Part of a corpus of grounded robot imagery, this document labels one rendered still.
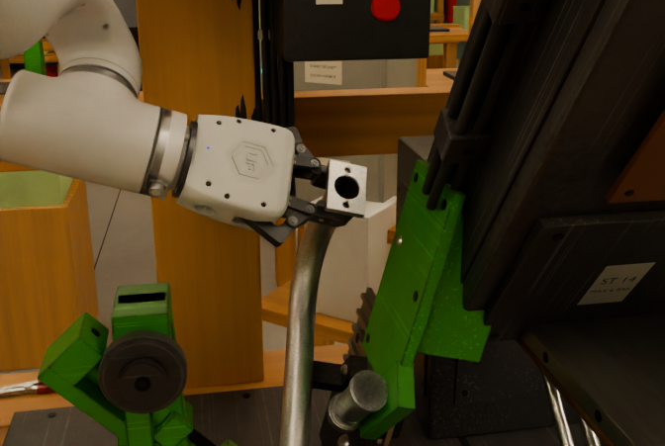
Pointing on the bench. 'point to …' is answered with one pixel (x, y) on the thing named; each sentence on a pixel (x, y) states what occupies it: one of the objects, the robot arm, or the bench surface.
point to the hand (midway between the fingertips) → (332, 197)
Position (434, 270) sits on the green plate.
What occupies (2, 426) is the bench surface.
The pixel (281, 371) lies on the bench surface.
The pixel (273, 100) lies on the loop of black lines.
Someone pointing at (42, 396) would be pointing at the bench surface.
